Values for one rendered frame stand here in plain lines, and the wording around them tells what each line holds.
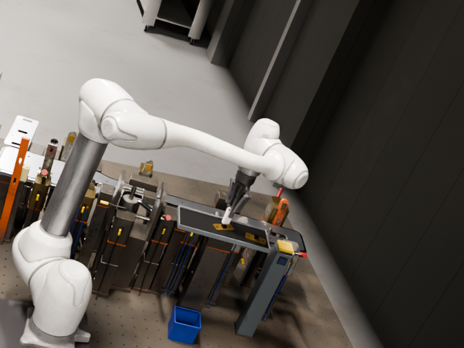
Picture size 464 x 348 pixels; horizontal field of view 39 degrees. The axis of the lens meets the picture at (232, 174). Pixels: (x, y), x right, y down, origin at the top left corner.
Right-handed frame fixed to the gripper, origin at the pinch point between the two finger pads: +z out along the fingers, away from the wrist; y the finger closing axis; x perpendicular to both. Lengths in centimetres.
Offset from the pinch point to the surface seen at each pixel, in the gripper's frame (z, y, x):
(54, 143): 0, 45, 55
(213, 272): 23.8, -4.9, -0.5
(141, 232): 24.9, 21.9, 19.4
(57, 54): 122, 429, -90
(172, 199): 21.5, 40.9, -2.4
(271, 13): 28, 411, -303
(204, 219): 5.5, 5.1, 5.9
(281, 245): 5.5, -11.6, -21.3
